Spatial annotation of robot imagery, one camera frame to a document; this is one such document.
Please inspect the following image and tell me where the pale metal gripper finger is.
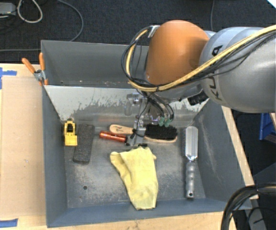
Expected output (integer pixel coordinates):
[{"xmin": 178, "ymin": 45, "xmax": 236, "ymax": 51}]
[
  {"xmin": 137, "ymin": 127, "xmax": 148, "ymax": 149},
  {"xmin": 127, "ymin": 128, "xmax": 138, "ymax": 147}
]

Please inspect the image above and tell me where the wooden brush with black bristles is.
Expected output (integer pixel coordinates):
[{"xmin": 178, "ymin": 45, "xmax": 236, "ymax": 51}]
[{"xmin": 109, "ymin": 124, "xmax": 178, "ymax": 144}]

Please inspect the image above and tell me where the red-brown metallic cylinder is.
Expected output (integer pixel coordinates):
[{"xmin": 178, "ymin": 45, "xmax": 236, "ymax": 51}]
[{"xmin": 99, "ymin": 130, "xmax": 128, "ymax": 143}]

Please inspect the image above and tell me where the yellow cloth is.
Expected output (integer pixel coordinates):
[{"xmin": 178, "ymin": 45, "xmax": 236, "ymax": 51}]
[{"xmin": 110, "ymin": 146, "xmax": 159, "ymax": 211}]

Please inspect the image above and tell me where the dark grey flat block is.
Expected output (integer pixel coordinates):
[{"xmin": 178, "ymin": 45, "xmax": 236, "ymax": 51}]
[{"xmin": 72, "ymin": 123, "xmax": 96, "ymax": 164}]

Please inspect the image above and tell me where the grey metal bin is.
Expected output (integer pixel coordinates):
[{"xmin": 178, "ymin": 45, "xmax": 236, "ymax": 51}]
[{"xmin": 40, "ymin": 39, "xmax": 254, "ymax": 228}]

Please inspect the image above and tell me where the yellow toy vehicle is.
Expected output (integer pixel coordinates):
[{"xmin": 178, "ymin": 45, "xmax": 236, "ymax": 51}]
[{"xmin": 63, "ymin": 119, "xmax": 78, "ymax": 147}]

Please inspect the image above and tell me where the brown cardboard board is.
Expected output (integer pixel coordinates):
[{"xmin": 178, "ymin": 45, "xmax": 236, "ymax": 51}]
[{"xmin": 0, "ymin": 76, "xmax": 46, "ymax": 221}]

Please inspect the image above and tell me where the silver hairbrush with grey handle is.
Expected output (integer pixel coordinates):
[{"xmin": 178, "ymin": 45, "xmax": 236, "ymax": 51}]
[{"xmin": 182, "ymin": 126, "xmax": 199, "ymax": 199}]

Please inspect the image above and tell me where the black cylinder on white bracket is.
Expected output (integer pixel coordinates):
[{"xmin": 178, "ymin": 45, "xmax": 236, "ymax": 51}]
[{"xmin": 179, "ymin": 90, "xmax": 210, "ymax": 106}]

